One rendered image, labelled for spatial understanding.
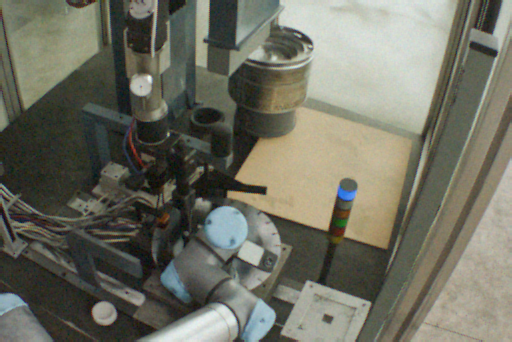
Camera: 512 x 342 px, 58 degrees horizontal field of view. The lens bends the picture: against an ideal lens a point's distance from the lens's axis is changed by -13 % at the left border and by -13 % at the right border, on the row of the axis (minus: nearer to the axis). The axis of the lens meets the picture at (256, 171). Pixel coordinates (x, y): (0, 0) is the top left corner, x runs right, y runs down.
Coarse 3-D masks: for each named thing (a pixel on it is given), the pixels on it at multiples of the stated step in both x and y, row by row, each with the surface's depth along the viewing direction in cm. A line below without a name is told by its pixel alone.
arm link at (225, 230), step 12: (216, 216) 92; (228, 216) 92; (240, 216) 92; (204, 228) 94; (216, 228) 91; (228, 228) 91; (240, 228) 91; (204, 240) 92; (216, 240) 91; (228, 240) 91; (240, 240) 91; (216, 252) 92; (228, 252) 94
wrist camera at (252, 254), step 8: (248, 240) 109; (248, 248) 109; (256, 248) 110; (264, 248) 111; (232, 256) 108; (240, 256) 108; (248, 256) 109; (256, 256) 110; (264, 256) 111; (272, 256) 112; (248, 264) 111; (256, 264) 110; (264, 264) 110; (272, 264) 112
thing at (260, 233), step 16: (192, 208) 140; (208, 208) 140; (240, 208) 141; (256, 208) 141; (160, 224) 135; (176, 224) 135; (192, 224) 136; (256, 224) 137; (272, 224) 137; (160, 240) 131; (176, 240) 131; (256, 240) 133; (272, 240) 133; (160, 256) 127; (176, 256) 127; (240, 272) 125; (256, 272) 125
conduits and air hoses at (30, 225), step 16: (0, 192) 163; (16, 208) 159; (112, 208) 143; (16, 224) 153; (32, 224) 154; (48, 224) 152; (64, 224) 152; (96, 224) 142; (128, 224) 139; (48, 240) 146; (64, 240) 139; (112, 240) 134
